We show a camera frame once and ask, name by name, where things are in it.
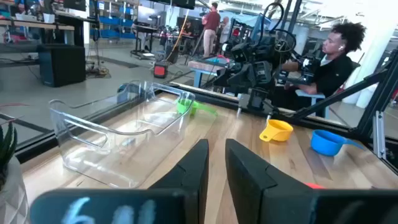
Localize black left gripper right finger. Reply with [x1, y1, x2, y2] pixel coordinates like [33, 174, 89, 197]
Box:
[225, 139, 398, 224]

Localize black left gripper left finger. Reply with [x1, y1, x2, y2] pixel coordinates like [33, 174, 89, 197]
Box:
[29, 139, 210, 224]

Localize yellow measuring cup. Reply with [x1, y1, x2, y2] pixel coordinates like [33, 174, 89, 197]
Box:
[259, 119, 294, 143]

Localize green measuring cup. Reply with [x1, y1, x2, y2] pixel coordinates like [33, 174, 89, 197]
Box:
[176, 98, 218, 117]

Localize blue measuring cup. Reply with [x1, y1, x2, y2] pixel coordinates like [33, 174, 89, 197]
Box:
[310, 129, 365, 157]

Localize clear plastic basket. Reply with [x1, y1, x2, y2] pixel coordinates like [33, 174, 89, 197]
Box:
[49, 80, 196, 189]

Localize person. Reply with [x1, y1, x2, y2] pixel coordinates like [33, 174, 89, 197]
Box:
[219, 16, 231, 44]
[201, 2, 221, 58]
[281, 21, 368, 105]

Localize blue-legged wooden bench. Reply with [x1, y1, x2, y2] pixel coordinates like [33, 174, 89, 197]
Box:
[187, 55, 233, 88]

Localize black work table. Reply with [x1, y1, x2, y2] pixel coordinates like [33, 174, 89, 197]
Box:
[129, 23, 160, 60]

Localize shelf with blue bins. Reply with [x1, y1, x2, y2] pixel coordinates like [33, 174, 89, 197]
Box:
[89, 0, 140, 40]

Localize black speaker cabinet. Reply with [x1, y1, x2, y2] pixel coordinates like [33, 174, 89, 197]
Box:
[37, 44, 87, 88]

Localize white triangle-patterned plant pot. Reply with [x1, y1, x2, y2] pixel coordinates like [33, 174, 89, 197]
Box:
[0, 155, 31, 224]

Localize green succulent plant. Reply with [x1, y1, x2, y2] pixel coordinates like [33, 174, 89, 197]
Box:
[0, 121, 18, 190]

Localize wooden desk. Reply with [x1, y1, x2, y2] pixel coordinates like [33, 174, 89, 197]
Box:
[0, 18, 75, 46]

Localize red box with black frame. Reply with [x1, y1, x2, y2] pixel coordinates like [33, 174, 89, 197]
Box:
[153, 61, 169, 79]

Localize silver aluminium bracket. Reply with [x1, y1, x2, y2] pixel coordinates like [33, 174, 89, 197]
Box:
[372, 110, 387, 160]

